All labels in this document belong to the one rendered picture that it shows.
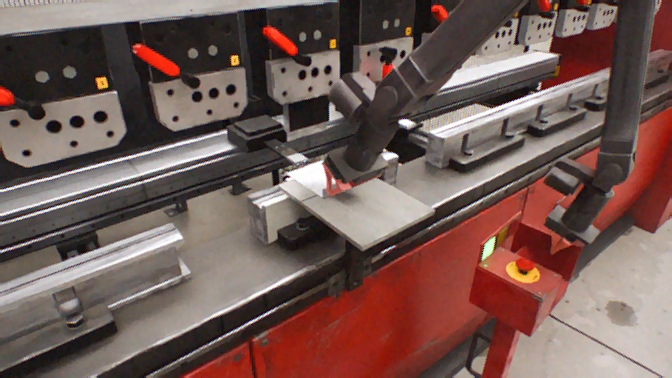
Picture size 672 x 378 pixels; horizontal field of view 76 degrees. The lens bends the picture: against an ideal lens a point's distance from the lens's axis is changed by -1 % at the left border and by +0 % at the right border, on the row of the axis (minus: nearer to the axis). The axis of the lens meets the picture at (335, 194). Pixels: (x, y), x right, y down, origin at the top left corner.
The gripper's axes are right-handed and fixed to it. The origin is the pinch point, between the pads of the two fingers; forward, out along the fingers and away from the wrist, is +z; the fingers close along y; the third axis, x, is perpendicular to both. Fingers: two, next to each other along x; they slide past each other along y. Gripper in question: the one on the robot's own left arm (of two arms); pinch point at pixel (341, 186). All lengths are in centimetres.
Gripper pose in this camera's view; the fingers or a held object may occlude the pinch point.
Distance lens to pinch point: 84.9
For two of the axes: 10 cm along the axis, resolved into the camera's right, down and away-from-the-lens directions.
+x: 5.3, 7.9, -3.2
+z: -3.3, 5.4, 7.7
